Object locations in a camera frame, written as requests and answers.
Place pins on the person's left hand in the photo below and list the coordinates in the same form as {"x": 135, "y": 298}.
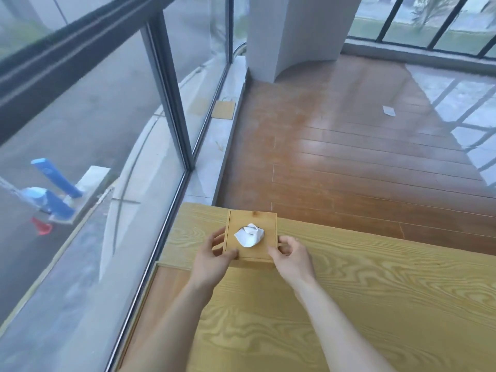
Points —
{"x": 209, "y": 265}

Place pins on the person's right hand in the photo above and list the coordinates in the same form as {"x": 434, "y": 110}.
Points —
{"x": 295, "y": 263}

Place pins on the person's left thumb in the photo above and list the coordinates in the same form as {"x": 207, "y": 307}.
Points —
{"x": 231, "y": 256}

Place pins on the person's right middle finger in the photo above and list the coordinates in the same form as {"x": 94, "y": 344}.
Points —
{"x": 286, "y": 249}

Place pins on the person's right thumb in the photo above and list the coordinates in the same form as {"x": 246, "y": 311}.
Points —
{"x": 273, "y": 255}

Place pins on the square wooden tissue box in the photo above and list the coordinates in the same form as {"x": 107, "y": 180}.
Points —
{"x": 252, "y": 253}

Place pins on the person's left forearm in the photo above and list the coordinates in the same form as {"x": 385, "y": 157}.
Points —
{"x": 174, "y": 329}

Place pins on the person's right forearm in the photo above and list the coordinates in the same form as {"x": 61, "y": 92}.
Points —
{"x": 337, "y": 329}

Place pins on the white tissue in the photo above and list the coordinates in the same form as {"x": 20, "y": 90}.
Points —
{"x": 250, "y": 235}

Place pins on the square wooden floor sample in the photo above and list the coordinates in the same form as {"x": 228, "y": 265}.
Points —
{"x": 223, "y": 109}

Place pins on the white paper scrap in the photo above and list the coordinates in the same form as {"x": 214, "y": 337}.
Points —
{"x": 389, "y": 111}

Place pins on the dark grey window frame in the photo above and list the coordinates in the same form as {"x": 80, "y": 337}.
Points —
{"x": 170, "y": 96}

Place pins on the black barred window frame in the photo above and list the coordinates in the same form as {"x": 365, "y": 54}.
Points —
{"x": 391, "y": 19}

